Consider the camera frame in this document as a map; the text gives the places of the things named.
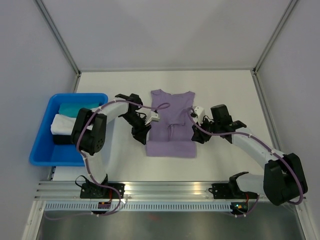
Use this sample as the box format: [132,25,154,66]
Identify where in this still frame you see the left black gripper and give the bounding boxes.
[120,112,151,146]

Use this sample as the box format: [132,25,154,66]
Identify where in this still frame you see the purple t-shirt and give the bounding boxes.
[145,89,197,159]

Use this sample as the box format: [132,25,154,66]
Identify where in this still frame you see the left aluminium frame post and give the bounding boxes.
[33,0,81,77]

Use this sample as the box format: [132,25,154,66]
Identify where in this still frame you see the aluminium frame post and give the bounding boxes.
[252,0,300,75]
[33,0,81,77]

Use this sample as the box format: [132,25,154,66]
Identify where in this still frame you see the right aluminium frame post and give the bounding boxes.
[252,0,300,75]

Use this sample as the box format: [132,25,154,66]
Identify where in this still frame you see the white rolled t-shirt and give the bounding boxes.
[50,114,76,136]

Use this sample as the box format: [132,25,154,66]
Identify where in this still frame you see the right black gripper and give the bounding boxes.
[191,115,220,144]

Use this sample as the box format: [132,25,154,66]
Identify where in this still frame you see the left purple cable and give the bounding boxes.
[76,102,169,196]

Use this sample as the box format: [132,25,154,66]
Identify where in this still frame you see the teal rolled t-shirt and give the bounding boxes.
[58,102,100,118]

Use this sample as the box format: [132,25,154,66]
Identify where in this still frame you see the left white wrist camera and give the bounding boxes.
[145,111,160,125]

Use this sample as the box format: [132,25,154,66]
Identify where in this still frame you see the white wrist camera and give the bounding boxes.
[190,106,205,125]
[145,111,160,125]

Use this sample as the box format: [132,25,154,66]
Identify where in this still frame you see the aluminium rail base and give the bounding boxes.
[33,181,307,201]

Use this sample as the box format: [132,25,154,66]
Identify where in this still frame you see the black rolled t-shirt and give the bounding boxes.
[52,134,72,145]

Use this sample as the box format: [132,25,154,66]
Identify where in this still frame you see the blue plastic bin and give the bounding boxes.
[29,93,108,167]

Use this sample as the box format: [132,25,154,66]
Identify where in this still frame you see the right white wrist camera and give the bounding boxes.
[190,106,205,125]

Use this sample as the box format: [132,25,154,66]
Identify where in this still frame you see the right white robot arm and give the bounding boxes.
[187,104,308,206]

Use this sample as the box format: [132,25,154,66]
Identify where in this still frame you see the purple cable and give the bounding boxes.
[187,106,306,216]
[76,102,169,196]

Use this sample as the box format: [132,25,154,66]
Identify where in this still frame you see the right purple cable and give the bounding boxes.
[187,106,306,216]

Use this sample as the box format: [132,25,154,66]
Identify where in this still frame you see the slotted white cable duct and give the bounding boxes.
[44,201,248,212]

